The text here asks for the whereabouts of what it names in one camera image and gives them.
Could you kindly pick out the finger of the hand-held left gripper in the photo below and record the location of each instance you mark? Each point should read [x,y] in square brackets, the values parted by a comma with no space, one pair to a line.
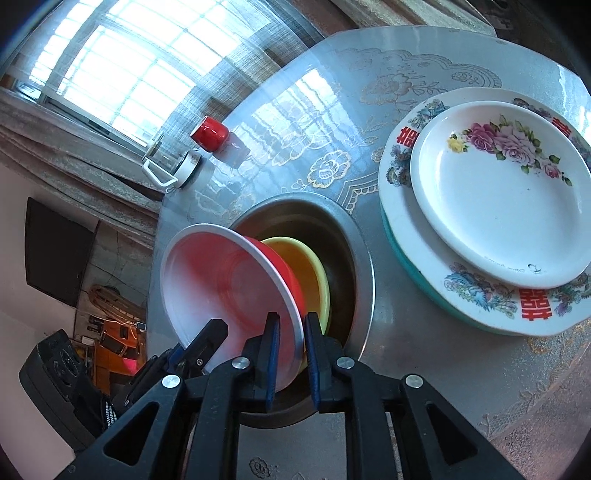
[210,337]
[177,357]

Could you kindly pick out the black box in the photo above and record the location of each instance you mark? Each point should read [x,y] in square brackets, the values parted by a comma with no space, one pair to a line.
[51,374]

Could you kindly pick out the red mug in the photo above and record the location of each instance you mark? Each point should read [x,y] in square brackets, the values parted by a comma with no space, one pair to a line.
[210,134]

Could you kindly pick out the large white red-print plate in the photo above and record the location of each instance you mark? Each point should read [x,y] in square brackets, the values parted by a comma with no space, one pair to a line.
[397,175]

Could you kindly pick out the stainless steel bowl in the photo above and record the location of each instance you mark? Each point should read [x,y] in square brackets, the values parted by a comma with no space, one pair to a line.
[355,286]

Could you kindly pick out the red plastic bowl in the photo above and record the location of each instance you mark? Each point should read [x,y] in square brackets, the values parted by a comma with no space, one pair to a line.
[221,277]

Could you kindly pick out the large grid window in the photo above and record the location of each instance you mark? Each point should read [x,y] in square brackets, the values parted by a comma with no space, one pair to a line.
[138,78]

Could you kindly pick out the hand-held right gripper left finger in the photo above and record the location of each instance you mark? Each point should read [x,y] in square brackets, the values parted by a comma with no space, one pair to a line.
[272,364]

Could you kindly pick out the cluttered orange cabinet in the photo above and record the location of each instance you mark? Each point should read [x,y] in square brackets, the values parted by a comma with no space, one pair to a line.
[115,346]

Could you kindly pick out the black wall television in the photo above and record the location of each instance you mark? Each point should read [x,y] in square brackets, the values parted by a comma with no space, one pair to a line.
[55,249]

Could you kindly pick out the person's left forearm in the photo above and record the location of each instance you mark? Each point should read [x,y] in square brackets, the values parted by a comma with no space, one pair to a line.
[108,413]

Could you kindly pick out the beige drape curtain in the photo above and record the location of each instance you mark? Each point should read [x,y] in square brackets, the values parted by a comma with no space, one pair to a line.
[383,9]

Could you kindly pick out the white plate with pink flowers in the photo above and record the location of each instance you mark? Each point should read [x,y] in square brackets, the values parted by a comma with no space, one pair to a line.
[485,198]

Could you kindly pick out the sheer white curtain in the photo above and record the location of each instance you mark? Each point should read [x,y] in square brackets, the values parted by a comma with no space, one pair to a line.
[240,78]

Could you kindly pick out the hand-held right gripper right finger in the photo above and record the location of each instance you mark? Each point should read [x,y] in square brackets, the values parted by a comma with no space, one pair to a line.
[313,369]

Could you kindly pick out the teal plate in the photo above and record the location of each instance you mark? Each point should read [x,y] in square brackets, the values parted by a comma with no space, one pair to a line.
[415,277]

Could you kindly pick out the yellow bowl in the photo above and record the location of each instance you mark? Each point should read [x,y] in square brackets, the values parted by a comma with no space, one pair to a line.
[304,272]

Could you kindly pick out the grey patterned curtain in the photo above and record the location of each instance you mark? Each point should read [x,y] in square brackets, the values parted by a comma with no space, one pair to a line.
[69,152]

